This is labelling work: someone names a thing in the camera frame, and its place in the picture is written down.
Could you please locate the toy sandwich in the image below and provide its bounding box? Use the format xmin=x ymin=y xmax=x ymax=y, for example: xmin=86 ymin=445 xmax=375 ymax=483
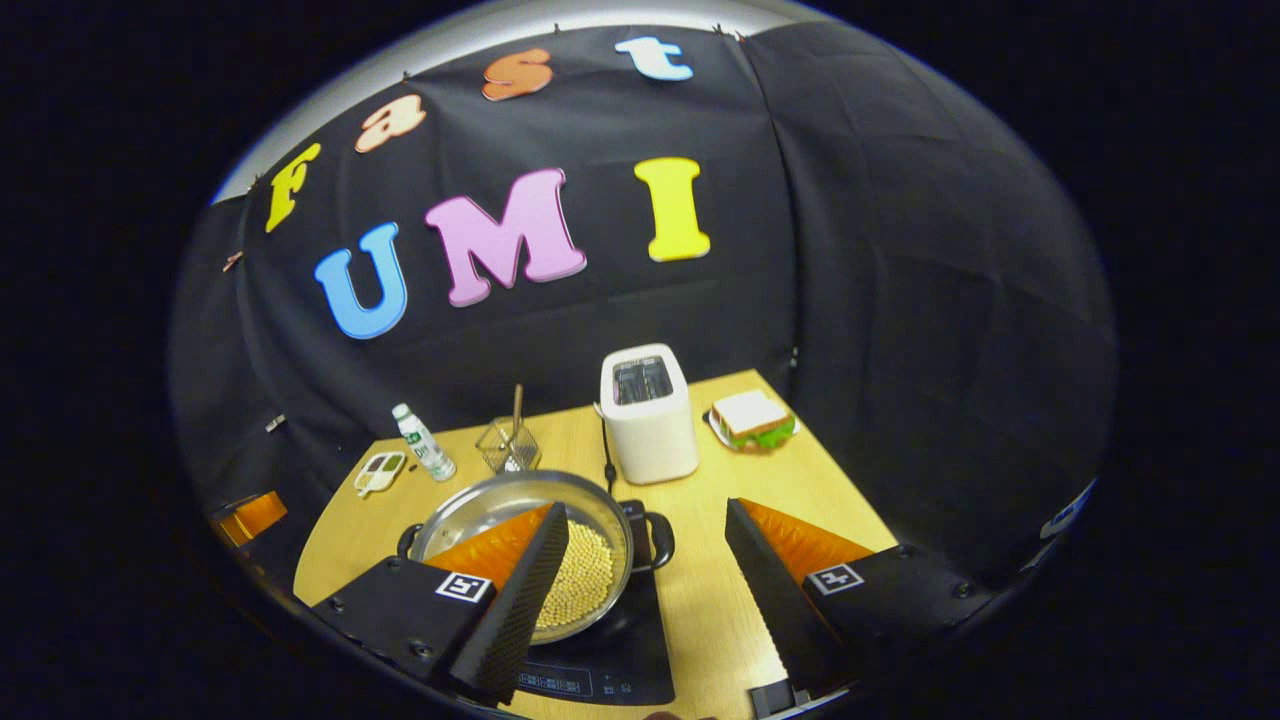
xmin=710 ymin=390 xmax=798 ymax=451

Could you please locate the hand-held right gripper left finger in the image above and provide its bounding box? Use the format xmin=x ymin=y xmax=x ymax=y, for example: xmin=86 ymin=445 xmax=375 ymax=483
xmin=310 ymin=502 xmax=571 ymax=706

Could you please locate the white toaster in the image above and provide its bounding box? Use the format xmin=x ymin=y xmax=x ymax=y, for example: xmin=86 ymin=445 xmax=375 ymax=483
xmin=599 ymin=343 xmax=701 ymax=486

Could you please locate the pile of soybeans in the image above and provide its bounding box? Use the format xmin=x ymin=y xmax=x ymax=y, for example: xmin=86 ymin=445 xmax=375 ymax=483
xmin=535 ymin=518 xmax=616 ymax=631

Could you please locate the stainless steel pot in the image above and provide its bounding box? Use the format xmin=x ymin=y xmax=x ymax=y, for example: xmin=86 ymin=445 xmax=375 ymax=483
xmin=397 ymin=470 xmax=677 ymax=646

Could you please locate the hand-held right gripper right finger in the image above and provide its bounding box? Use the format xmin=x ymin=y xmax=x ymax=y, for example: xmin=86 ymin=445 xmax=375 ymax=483
xmin=724 ymin=497 xmax=1001 ymax=701

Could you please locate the white divided bean dish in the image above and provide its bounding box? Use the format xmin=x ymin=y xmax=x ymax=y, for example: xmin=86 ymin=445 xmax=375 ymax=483
xmin=353 ymin=451 xmax=408 ymax=498

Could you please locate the white drink bottle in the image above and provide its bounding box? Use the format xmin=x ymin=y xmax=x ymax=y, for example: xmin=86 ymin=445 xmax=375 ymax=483
xmin=392 ymin=403 xmax=458 ymax=483

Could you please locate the black backdrop cloth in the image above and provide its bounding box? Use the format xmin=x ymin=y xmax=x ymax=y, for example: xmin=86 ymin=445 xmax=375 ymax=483
xmin=168 ymin=22 xmax=1118 ymax=601

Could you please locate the black induction cooktop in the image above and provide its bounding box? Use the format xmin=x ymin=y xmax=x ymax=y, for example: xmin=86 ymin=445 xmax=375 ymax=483
xmin=515 ymin=500 xmax=676 ymax=707

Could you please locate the clear utensil holder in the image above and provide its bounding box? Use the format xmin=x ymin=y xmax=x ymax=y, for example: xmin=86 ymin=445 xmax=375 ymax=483
xmin=475 ymin=416 xmax=543 ymax=475

